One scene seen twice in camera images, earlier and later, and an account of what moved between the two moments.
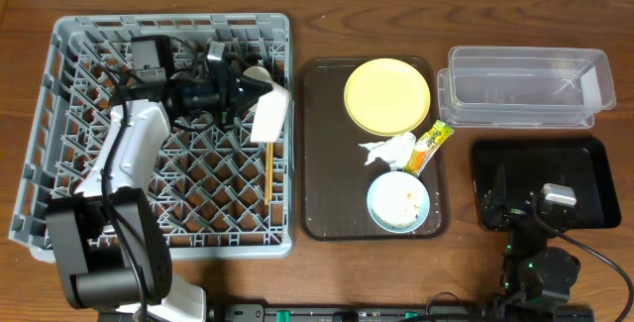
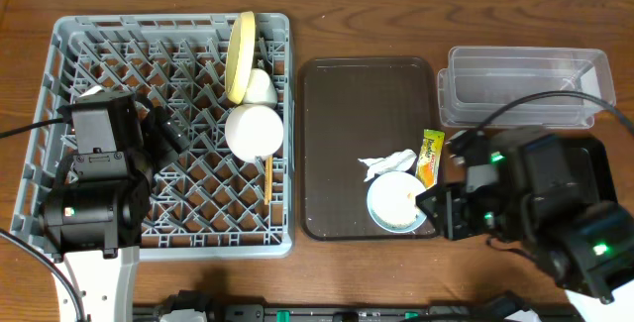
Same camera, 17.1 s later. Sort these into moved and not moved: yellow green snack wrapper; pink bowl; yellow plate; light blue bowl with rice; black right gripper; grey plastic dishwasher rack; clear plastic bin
Moved: yellow green snack wrapper; pink bowl; yellow plate; black right gripper
Not moved: grey plastic dishwasher rack; light blue bowl with rice; clear plastic bin
